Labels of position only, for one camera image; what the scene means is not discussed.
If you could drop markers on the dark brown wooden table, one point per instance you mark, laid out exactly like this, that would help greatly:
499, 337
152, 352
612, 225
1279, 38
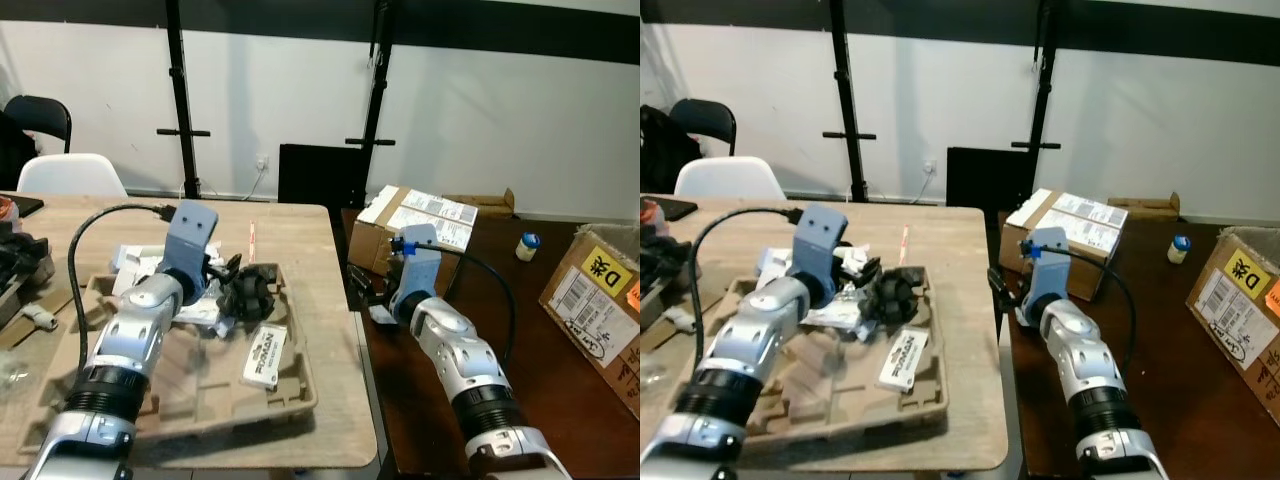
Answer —
1180, 400
560, 400

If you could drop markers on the white packaging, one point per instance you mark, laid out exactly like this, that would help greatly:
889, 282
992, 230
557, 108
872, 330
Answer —
135, 262
860, 312

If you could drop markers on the orange round object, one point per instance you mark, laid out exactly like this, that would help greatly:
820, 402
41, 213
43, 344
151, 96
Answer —
6, 207
649, 212

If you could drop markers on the black stand pole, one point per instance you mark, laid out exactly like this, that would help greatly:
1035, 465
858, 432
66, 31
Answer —
1042, 80
376, 80
843, 80
178, 80

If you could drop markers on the black flat device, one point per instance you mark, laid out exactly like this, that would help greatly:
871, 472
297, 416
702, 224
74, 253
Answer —
678, 208
28, 205

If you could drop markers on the clear plastic bag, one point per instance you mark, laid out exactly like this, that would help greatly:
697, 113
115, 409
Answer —
650, 378
12, 378

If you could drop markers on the open cardboard rubbish box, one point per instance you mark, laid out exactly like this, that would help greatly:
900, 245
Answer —
590, 310
1235, 310

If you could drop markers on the short white tube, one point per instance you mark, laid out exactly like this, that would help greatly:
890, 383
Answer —
40, 316
678, 320

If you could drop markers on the black wheel motor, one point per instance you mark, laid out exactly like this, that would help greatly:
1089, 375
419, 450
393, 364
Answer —
255, 292
893, 297

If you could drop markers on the light wooden table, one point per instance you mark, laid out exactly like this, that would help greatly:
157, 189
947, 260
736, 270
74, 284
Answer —
960, 250
300, 240

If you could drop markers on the black machine parts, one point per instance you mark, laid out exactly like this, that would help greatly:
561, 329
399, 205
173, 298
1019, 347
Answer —
20, 258
660, 262

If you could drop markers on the black flat panel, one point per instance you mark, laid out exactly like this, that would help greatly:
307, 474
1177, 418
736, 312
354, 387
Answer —
315, 175
982, 178

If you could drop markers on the small grey white gadget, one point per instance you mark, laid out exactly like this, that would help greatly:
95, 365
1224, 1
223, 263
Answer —
380, 314

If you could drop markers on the flat brown cardboard box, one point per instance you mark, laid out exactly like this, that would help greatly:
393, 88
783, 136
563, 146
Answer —
1150, 206
490, 203

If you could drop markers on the black chair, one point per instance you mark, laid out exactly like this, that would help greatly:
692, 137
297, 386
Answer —
40, 115
705, 118

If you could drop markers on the white printed label box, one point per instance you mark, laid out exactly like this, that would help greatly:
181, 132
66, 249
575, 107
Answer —
903, 360
265, 355

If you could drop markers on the sealed labelled cardboard box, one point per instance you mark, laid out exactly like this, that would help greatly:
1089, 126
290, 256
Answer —
430, 212
1085, 215

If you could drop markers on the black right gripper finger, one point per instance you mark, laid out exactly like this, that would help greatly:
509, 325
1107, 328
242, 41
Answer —
360, 280
996, 285

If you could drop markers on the small white blue-capped bottle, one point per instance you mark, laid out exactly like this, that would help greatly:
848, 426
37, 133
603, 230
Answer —
528, 248
1178, 250

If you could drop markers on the large pulp cardboard tray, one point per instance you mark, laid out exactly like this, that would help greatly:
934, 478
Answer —
220, 400
850, 405

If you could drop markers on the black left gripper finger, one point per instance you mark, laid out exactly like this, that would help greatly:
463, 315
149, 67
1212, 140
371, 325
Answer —
868, 270
235, 268

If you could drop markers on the white plastic chair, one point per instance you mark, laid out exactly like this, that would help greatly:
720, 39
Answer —
730, 178
70, 175

